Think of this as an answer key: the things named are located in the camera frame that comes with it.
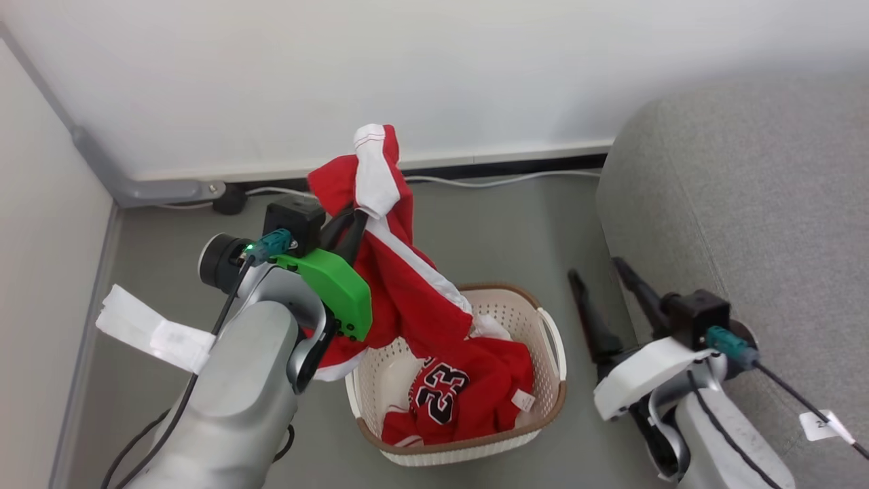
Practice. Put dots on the cream perforated laundry basket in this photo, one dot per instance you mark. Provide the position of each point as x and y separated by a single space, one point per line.
516 305

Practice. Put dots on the red white basketball jersey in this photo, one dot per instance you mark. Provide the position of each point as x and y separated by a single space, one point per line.
407 292

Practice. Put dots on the red jersey number 23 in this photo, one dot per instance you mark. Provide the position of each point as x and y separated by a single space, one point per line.
489 387

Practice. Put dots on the white baseboard strip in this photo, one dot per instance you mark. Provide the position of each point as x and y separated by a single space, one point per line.
509 155

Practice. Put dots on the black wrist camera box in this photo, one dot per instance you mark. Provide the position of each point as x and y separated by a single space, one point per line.
699 316
295 221

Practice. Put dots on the grey fabric sofa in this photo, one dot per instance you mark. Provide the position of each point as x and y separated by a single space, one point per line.
747 204

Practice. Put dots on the black round floor plug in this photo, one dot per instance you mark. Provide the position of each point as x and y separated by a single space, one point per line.
231 200

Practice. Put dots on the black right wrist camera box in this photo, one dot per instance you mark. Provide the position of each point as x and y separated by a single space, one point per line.
699 316

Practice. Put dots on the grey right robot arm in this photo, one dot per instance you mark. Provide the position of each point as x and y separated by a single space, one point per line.
719 441

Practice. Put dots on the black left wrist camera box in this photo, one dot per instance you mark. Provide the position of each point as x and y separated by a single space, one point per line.
295 221

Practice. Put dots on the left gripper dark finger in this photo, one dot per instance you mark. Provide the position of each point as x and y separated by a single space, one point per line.
336 229
356 238

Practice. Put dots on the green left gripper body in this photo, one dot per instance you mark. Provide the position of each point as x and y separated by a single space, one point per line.
339 288

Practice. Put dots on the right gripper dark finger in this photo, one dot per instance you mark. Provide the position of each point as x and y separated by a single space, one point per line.
645 299
596 322

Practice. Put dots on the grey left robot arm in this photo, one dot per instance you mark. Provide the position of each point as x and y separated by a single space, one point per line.
237 380

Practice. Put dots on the grey metal floor trim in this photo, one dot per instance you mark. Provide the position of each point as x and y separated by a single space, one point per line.
85 353

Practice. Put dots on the large white tape tag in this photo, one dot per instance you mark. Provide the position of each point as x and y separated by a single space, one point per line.
136 319

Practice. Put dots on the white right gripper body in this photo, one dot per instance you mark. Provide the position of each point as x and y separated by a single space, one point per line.
645 370

